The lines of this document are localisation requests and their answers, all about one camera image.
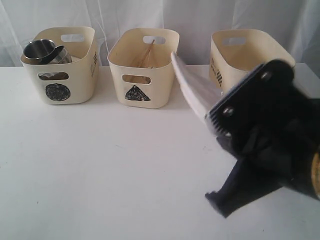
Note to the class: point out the wooden chopstick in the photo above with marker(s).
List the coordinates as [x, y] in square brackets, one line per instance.
[141, 61]

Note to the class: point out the steel bowl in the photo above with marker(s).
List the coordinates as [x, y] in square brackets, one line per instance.
[50, 76]

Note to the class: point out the steel mug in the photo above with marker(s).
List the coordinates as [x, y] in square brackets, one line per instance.
[39, 49]
[60, 55]

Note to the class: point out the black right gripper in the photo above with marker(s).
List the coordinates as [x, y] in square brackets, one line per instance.
[266, 163]

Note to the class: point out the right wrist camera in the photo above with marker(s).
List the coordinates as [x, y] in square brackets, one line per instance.
[239, 108]

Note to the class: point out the cream bin with circle mark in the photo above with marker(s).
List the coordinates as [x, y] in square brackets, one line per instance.
[83, 71]

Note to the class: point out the white curtain backdrop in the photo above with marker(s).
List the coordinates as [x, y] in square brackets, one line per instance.
[295, 24]

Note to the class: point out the cream bin with square mark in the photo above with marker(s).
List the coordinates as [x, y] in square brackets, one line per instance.
[236, 52]

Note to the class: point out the white square plate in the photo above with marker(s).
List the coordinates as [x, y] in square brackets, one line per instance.
[200, 93]

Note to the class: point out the cream bin with triangle mark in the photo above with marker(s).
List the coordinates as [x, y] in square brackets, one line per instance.
[161, 76]

